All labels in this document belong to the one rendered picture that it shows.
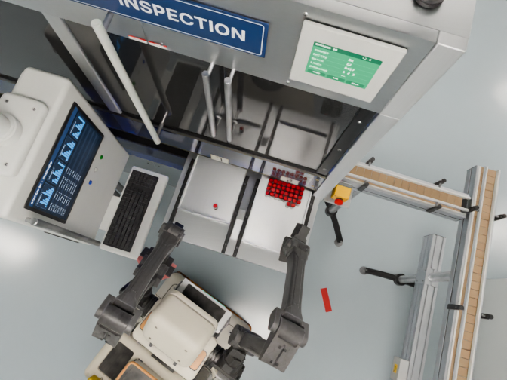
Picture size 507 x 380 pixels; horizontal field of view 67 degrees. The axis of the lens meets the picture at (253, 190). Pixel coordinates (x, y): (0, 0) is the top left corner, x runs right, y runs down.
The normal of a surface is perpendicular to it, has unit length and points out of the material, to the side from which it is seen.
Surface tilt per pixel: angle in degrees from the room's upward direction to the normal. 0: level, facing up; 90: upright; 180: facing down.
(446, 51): 90
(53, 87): 0
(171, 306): 42
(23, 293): 0
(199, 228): 0
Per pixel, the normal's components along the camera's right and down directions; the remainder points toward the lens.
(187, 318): 0.43, -0.71
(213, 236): 0.05, -0.25
